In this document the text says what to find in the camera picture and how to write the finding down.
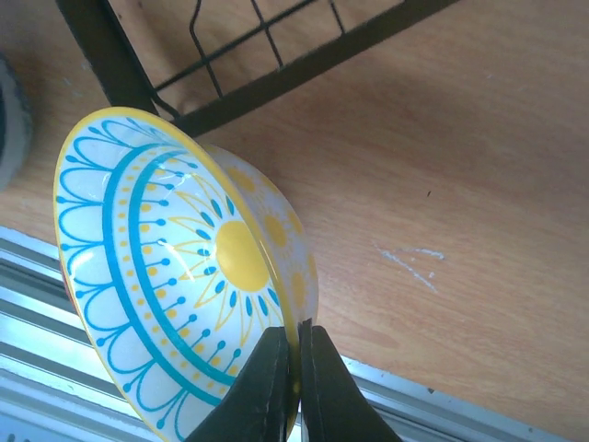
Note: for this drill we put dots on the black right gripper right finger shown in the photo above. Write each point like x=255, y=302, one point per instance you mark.
x=333, y=408

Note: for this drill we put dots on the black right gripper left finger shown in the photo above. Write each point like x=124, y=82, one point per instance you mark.
x=258, y=404

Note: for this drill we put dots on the bowl under green bowl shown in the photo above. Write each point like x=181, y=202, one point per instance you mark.
x=16, y=124

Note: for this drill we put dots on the yellow blue sun bowl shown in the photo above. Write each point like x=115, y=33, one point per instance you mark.
x=177, y=257

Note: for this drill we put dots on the aluminium rail frame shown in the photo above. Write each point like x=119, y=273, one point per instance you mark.
x=54, y=387

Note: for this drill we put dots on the black wire dish rack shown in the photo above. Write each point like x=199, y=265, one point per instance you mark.
x=203, y=64

